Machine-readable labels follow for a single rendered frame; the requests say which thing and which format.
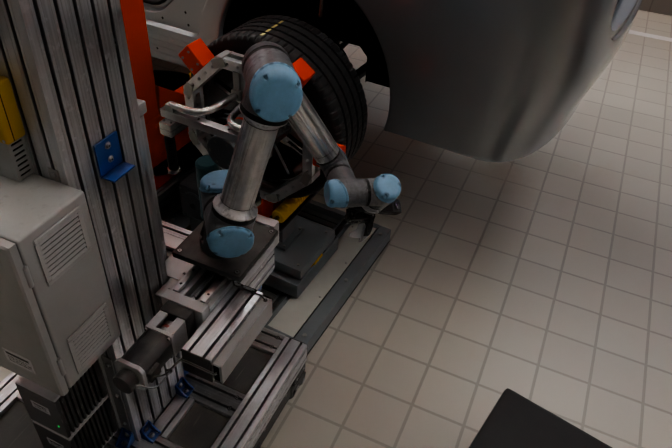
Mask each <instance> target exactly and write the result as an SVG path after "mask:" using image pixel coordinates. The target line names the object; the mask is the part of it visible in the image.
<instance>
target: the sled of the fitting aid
mask: <svg viewBox="0 0 672 448"><path fill-rule="evenodd" d="M337 249H338V236H336V235H335V238H334V240H333V241H332V242H331V243H330V244H329V246H328V247H327V248H326V249H325V250H324V252H323V253H322V254H321V255H320V256H319V257H318V259H317V260H316V261H315V262H314V263H313V265H312V266H311V267H310V268H309V269H308V271H307V272H306V273H305V274H304V275H303V277H302V278H301V279H299V278H297V277H295V276H292V275H290V274H288V273H285V272H283V271H281V270H279V269H276V268H275V269H274V270H273V271H272V273H271V274H270V275H269V277H268V278H267V279H266V280H265V282H264V283H263V284H265V285H268V286H270V287H272V288H274V289H277V290H279V291H281V292H283V293H286V294H288V295H290V296H292V297H295V298H298V297H299V296H300V295H301V294H302V292H303V291H304V290H305V289H306V287H307V286H308V285H309V284H310V282H311V281H312V280H313V279H314V277H315V276H316V275H317V274H318V273H319V271H320V270H321V269H322V268H323V266H324V265H325V264H326V263H327V261H328V260H329V259H330V258H331V257H332V255H333V254H334V253H335V252H336V250H337Z"/></svg>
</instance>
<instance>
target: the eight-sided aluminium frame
mask: <svg viewBox="0 0 672 448"><path fill-rule="evenodd" d="M243 57H244V55H243V54H239V53H236V52H234V51H229V50H225V51H223V52H221V53H220V54H218V55H216V56H215V57H214V58H212V59H211V60H210V61H209V62H208V63H207V64H206V65H205V66H204V67H203V68H202V69H201V70H200V71H199V72H198V73H196V74H195V75H194V76H193V77H192V78H191V79H190V80H189V81H187V82H186V84H185V85H183V89H184V91H183V94H184V97H185V106H188V107H192V108H204V107H205V106H204V95H203V86H204V85H205V84H206V83H207V82H208V81H209V80H210V79H211V78H213V77H214V76H215V75H216V74H217V73H218V72H219V71H220V70H222V69H226V70H229V71H232V72H233V71H235V72H238V73H239V74H242V75H243V72H242V60H243ZM188 131H189V132H188V134H189V138H190V140H191V141H192V143H193V145H195V146H196V147H197V149H198V150H199V151H200V152H201V154H202V155H203V156H204V155H209V153H208V149H207V143H208V140H209V139H210V138H211V135H210V134H209V133H207V132H204V131H201V130H198V129H195V128H193V127H190V126H188ZM320 170H321V168H320V167H317V166H314V165H313V156H312V155H311V154H310V152H309V151H308V149H307V148H306V146H305V145H304V144H303V156H302V173H300V174H299V175H297V176H295V177H293V178H292V179H290V180H288V181H286V182H285V183H283V184H281V185H280V186H279V185H276V184H273V183H271V182H268V181H265V180H263V179H262V182H261V185H260V197H261V198H262V199H264V200H267V201H268V202H272V203H277V202H279V201H280V200H282V199H284V198H286V197H287V196H289V195H291V194H293V193H295V192H297V191H298V190H300V189H302V188H304V187H307V186H308V185H309V184H311V183H312V182H313V181H314V180H315V179H316V178H317V177H318V176H319V175H320Z"/></svg>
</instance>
